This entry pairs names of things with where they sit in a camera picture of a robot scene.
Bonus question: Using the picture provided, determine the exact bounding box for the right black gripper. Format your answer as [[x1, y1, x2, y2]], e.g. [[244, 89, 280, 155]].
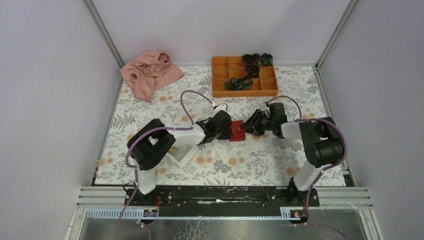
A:
[[239, 109, 275, 137]]

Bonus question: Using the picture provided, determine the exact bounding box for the loose gold card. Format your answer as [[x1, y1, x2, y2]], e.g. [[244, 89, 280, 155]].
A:
[[169, 147, 179, 153]]

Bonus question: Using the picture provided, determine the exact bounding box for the pink crumpled cloth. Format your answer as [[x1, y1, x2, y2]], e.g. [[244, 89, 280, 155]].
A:
[[120, 50, 184, 102]]

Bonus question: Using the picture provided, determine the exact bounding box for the green rolled belt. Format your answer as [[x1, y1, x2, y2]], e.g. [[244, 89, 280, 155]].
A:
[[258, 53, 274, 67]]

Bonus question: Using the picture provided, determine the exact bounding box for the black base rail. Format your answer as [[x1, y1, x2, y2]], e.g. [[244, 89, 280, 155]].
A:
[[124, 185, 320, 217]]

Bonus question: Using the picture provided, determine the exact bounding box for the dark rolled belt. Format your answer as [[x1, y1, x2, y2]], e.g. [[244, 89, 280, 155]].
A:
[[244, 64, 260, 78]]

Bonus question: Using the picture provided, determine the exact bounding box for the camouflage rolled belt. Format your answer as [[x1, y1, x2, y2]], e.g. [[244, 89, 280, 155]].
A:
[[224, 76, 254, 91]]

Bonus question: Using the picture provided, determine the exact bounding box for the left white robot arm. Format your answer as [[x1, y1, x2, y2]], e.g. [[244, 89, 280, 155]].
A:
[[126, 110, 233, 206]]

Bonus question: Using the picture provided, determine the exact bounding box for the orange compartment tray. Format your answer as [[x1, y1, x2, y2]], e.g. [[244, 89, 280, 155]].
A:
[[211, 56, 279, 98]]

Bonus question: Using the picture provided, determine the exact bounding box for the black rolled belt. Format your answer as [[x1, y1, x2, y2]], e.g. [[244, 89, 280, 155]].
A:
[[242, 53, 260, 67]]

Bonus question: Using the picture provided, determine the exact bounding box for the red card holder wallet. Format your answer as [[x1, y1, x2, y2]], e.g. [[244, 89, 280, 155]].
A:
[[229, 120, 246, 142]]

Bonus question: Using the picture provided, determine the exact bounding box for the floral table mat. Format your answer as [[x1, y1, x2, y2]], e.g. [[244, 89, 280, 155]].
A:
[[94, 66, 326, 186]]

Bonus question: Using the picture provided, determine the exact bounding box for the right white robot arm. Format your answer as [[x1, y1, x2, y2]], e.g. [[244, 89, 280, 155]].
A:
[[240, 102, 348, 206]]

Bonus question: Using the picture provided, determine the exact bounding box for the white plastic card box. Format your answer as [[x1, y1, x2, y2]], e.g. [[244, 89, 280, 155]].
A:
[[166, 145, 199, 168]]

